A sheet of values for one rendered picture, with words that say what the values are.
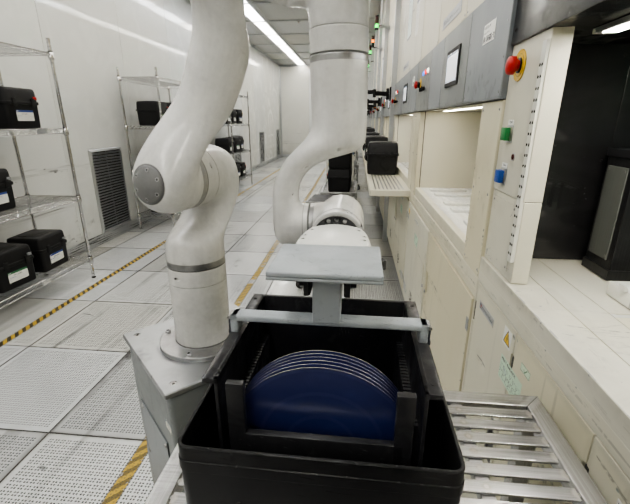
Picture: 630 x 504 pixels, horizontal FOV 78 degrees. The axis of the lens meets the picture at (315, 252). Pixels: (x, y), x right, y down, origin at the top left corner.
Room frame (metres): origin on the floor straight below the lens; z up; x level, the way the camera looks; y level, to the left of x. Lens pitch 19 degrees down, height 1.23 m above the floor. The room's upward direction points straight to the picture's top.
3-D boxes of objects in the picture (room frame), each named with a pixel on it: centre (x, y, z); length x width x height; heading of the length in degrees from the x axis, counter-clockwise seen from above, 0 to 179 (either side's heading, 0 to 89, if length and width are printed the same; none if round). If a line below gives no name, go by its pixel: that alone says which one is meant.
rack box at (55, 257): (2.79, 2.06, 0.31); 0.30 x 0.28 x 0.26; 178
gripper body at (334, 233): (0.53, -0.03, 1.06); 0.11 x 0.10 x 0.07; 174
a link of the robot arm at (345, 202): (0.67, -0.04, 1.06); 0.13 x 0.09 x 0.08; 174
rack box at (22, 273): (2.43, 2.08, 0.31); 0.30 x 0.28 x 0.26; 170
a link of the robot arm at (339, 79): (0.67, -0.01, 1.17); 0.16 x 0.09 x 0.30; 84
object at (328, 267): (0.42, -0.01, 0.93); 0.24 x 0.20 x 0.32; 84
